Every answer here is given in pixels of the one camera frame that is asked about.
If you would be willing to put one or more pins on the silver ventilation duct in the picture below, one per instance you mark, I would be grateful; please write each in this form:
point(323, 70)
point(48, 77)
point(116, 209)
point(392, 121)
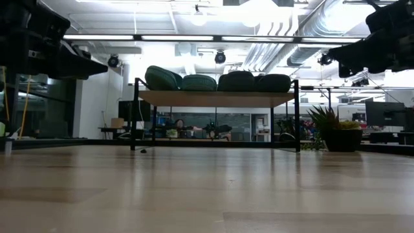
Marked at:
point(307, 55)

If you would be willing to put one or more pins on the black rubber slide sandal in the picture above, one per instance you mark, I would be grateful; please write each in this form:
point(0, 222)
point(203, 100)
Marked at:
point(274, 83)
point(236, 81)

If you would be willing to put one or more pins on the wooden shelf with black frame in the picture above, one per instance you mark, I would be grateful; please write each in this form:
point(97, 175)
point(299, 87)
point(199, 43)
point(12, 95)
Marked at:
point(213, 99)

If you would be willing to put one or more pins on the black aluminium table frame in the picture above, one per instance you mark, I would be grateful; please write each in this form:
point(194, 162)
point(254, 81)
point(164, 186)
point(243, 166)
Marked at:
point(226, 143)

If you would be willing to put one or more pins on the long ceiling light bar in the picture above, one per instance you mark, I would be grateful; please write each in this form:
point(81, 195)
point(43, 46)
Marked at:
point(178, 37)

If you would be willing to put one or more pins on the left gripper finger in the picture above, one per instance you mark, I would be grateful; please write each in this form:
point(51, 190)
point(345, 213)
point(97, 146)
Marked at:
point(77, 66)

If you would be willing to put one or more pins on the brown cardboard box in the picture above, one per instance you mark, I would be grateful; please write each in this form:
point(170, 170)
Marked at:
point(117, 123)

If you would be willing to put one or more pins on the green rubber slide sandal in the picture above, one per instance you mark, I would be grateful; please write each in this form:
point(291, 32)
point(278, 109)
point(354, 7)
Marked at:
point(199, 83)
point(160, 79)

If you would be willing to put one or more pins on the black hanging spotlight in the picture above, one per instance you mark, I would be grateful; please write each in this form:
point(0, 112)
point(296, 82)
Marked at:
point(113, 61)
point(325, 59)
point(220, 57)

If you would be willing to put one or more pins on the potted green succulent plant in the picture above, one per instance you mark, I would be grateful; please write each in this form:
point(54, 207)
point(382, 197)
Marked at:
point(341, 139)

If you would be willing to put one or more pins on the black computer monitor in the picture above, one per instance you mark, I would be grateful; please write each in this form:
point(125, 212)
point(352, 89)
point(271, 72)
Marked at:
point(385, 113)
point(129, 110)

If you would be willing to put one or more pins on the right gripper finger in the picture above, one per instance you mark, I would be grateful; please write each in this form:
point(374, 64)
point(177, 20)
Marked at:
point(359, 51)
point(347, 70)

